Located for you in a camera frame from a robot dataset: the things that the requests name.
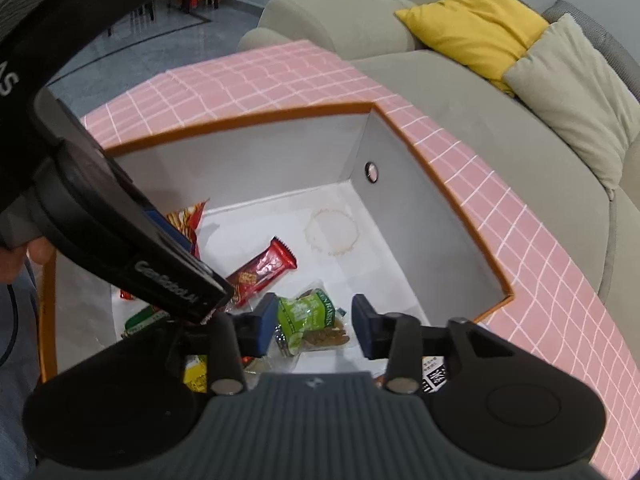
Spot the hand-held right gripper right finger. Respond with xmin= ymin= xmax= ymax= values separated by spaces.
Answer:
xmin=351 ymin=294 xmax=507 ymax=394

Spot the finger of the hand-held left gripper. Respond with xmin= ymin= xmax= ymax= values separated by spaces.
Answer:
xmin=125 ymin=232 xmax=226 ymax=286
xmin=145 ymin=208 xmax=195 ymax=256

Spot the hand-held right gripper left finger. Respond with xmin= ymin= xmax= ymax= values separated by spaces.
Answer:
xmin=165 ymin=292 xmax=279 ymax=395

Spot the green label raisin packet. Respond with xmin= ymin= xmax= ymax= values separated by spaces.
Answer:
xmin=272 ymin=286 xmax=351 ymax=358

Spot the dark red snack bar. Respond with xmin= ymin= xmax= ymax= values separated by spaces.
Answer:
xmin=225 ymin=236 xmax=297 ymax=309

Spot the green sausage stick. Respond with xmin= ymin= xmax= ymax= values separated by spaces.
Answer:
xmin=120 ymin=306 xmax=173 ymax=342

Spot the yellow snack packet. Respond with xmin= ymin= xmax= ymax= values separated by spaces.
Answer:
xmin=182 ymin=354 xmax=208 ymax=393

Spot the orange cardboard box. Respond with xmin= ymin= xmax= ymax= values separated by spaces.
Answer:
xmin=37 ymin=100 xmax=516 ymax=386

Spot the person's left hand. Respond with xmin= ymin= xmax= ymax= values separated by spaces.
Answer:
xmin=0 ymin=236 xmax=55 ymax=286

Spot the pink checkered tablecloth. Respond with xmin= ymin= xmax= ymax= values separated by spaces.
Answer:
xmin=80 ymin=39 xmax=626 ymax=480

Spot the beige sofa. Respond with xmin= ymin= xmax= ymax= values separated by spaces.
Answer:
xmin=237 ymin=0 xmax=640 ymax=301

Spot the beige pillow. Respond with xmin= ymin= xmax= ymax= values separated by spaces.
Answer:
xmin=502 ymin=12 xmax=640 ymax=201

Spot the yellow pillow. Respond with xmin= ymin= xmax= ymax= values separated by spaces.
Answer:
xmin=395 ymin=0 xmax=551 ymax=96

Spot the grey checked pillow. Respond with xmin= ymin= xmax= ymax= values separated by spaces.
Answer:
xmin=542 ymin=0 xmax=640 ymax=76

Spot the black cable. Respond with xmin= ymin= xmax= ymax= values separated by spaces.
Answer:
xmin=0 ymin=260 xmax=38 ymax=368

